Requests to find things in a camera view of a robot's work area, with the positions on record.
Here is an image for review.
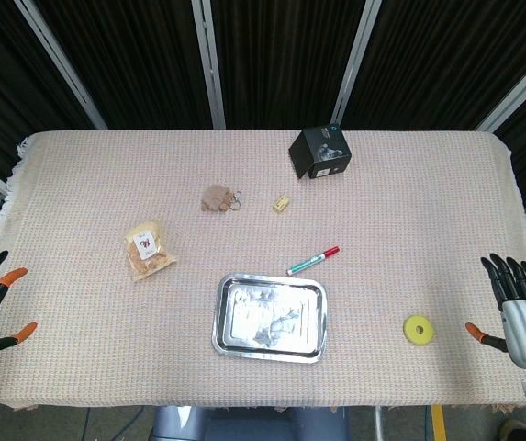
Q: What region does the black cardboard box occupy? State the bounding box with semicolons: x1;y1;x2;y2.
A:
288;122;353;180

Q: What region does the black pleated curtain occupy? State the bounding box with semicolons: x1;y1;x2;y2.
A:
0;0;526;217

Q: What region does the pink woven tablecloth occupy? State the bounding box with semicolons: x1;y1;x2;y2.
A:
0;130;526;413

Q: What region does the yellow round foam roll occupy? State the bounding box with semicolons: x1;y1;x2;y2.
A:
403;314;434;346

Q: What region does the stainless steel rectangular tray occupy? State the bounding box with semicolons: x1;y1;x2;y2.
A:
210;271;329;365

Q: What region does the grey robot torso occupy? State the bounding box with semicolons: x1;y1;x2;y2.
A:
151;406;351;441

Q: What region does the snack bag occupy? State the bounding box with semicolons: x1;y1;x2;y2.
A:
123;219;177;282

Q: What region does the brown plush keychain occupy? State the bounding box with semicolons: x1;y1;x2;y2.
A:
200;184;245;213

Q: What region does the whiteboard marker with red cap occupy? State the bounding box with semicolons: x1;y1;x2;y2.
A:
286;245;342;277

